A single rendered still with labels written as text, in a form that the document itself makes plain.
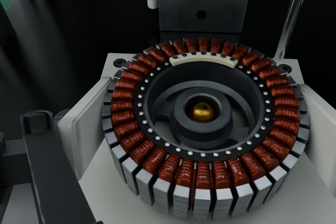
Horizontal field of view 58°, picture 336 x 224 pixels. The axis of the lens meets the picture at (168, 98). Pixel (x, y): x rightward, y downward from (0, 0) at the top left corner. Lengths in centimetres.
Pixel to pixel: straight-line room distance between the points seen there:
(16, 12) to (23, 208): 21
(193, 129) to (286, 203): 6
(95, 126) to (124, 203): 5
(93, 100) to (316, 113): 11
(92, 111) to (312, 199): 13
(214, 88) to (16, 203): 14
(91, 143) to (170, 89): 7
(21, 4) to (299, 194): 31
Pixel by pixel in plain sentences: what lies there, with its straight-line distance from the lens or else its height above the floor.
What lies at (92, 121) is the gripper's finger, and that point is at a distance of 16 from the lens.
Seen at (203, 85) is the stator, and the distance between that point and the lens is 20.
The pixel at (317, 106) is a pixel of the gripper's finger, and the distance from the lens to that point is 17.
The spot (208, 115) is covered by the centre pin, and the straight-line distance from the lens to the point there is 17.
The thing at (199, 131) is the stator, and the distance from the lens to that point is 16.
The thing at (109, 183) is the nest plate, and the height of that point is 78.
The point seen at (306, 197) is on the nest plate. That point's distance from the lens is 19.
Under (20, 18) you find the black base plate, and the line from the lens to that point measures 34.
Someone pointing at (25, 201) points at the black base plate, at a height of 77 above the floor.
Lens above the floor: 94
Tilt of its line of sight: 50 degrees down
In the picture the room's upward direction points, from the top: 2 degrees counter-clockwise
